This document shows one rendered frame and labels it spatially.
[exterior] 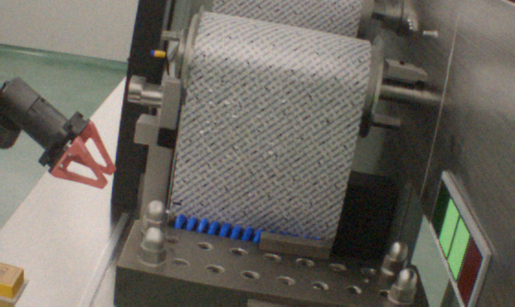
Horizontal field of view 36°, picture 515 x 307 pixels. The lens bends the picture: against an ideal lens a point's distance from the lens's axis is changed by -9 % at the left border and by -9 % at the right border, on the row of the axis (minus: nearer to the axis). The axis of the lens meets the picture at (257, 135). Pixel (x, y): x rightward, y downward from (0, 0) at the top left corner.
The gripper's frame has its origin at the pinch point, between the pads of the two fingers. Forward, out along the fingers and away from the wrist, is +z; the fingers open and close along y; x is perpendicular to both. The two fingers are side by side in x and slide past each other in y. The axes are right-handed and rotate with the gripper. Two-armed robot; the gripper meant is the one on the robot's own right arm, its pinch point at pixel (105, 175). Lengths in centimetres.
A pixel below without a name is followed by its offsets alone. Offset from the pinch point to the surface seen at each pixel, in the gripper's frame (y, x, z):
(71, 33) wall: -551, -156, -81
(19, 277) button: 9.8, -17.9, -1.5
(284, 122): -0.3, 22.0, 14.4
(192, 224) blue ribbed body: 3.3, 3.8, 13.5
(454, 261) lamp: 35, 30, 31
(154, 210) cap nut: 8.1, 3.9, 7.7
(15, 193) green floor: -242, -142, -23
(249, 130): -0.2, 18.2, 11.6
